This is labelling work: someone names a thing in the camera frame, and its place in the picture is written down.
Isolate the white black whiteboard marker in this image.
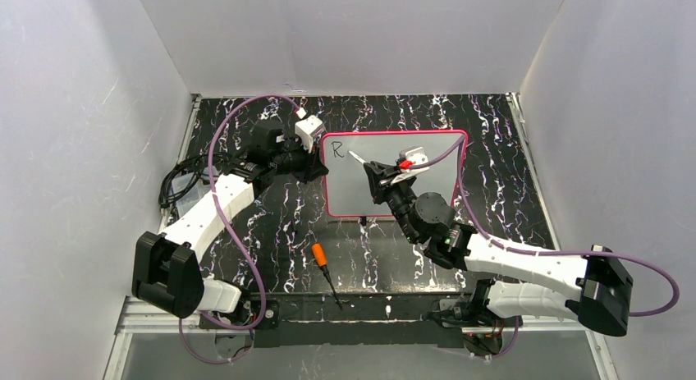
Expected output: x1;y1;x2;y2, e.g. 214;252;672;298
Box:
348;150;367;165

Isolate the pink framed whiteboard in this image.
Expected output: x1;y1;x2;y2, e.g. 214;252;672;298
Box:
320;130;468;217

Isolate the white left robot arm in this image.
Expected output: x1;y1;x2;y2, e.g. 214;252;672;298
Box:
131;116;328;318

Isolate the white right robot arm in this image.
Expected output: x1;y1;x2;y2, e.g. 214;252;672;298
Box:
363;162;634;337

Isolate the clear plastic screw box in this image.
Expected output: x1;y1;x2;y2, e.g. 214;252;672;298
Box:
168;172;208;217

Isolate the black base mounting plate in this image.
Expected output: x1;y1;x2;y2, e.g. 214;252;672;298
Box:
198;290;523;350

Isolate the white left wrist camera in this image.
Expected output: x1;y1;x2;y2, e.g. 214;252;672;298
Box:
295;108;326;153

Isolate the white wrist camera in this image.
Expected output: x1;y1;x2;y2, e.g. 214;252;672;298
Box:
391;147;430;185
295;108;326;153

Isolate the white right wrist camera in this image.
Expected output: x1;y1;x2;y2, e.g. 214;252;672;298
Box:
391;147;430;185

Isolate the black coiled ethernet cable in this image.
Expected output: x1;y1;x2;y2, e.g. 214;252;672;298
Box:
158;154;224;210

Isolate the orange handled screwdriver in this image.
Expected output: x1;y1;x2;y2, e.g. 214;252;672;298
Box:
311;243;343;310

